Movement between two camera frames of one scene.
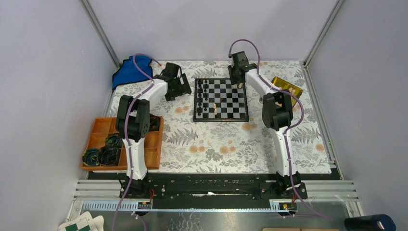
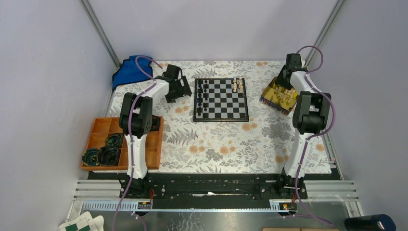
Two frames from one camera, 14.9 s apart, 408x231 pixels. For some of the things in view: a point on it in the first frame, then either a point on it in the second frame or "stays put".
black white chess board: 217,100 stays put
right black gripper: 233,81 to 281,83
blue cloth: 127,72 stays put
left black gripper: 183,85 stays put
